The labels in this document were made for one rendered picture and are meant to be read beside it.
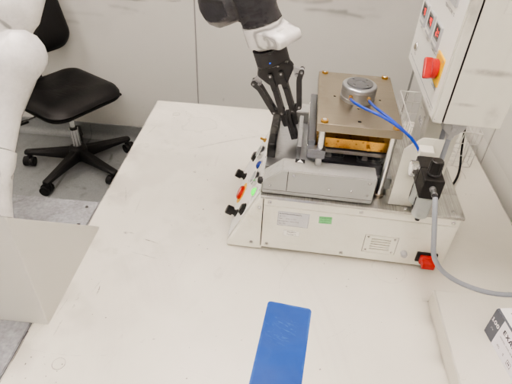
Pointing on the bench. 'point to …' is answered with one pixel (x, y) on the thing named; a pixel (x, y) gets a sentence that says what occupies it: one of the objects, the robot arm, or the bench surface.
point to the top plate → (358, 106)
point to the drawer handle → (273, 136)
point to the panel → (249, 187)
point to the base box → (343, 232)
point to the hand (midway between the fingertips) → (291, 124)
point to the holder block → (355, 162)
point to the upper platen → (355, 145)
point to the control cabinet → (457, 76)
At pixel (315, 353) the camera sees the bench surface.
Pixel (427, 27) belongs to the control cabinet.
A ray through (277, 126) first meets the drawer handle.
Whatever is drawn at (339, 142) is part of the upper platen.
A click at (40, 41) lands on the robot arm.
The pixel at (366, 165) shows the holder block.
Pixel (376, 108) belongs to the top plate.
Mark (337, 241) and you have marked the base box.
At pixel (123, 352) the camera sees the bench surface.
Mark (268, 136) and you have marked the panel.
